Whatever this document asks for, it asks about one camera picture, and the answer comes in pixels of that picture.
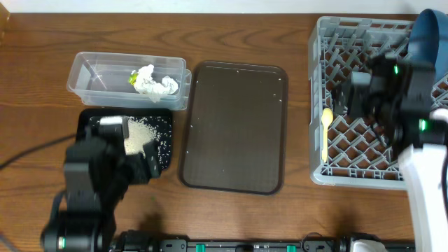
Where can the grey dishwasher rack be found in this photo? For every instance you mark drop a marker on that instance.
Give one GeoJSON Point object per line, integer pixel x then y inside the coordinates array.
{"type": "Point", "coordinates": [358, 155]}

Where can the black plastic tray bin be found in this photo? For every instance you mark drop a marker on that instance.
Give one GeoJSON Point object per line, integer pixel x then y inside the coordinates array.
{"type": "Point", "coordinates": [108, 111]}

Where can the yellow green snack wrapper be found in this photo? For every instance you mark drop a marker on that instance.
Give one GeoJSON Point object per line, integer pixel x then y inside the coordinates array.
{"type": "Point", "coordinates": [133, 78]}

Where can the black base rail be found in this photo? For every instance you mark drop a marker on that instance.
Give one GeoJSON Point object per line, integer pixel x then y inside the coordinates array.
{"type": "Point", "coordinates": [134, 240]}

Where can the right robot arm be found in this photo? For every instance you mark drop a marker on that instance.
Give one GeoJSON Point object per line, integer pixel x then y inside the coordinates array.
{"type": "Point", "coordinates": [396, 95]}

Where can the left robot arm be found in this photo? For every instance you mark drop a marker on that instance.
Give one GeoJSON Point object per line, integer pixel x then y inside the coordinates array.
{"type": "Point", "coordinates": [97, 174]}

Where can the pale yellow plastic spoon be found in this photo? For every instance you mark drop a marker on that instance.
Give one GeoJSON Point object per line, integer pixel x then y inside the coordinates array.
{"type": "Point", "coordinates": [326, 121]}

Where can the white rice pile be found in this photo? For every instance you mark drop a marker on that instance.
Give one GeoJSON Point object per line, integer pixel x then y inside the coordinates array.
{"type": "Point", "coordinates": [142, 130]}

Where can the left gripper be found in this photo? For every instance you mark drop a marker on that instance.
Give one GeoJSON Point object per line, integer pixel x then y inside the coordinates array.
{"type": "Point", "coordinates": [137, 164]}

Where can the clear plastic bin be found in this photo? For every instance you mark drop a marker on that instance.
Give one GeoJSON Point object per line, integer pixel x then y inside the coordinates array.
{"type": "Point", "coordinates": [103, 79]}

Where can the pink cup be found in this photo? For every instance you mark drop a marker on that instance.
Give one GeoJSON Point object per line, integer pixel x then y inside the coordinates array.
{"type": "Point", "coordinates": [440, 114]}

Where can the white tissue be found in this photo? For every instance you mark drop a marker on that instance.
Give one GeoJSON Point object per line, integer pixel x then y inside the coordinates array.
{"type": "Point", "coordinates": [146, 85]}

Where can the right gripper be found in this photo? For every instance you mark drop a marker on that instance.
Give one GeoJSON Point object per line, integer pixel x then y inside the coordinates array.
{"type": "Point", "coordinates": [358, 95]}

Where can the brown serving tray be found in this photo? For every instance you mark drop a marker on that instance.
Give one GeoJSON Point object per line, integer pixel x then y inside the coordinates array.
{"type": "Point", "coordinates": [235, 133]}

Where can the large dark blue bowl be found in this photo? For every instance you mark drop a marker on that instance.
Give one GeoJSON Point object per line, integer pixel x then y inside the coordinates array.
{"type": "Point", "coordinates": [428, 44]}

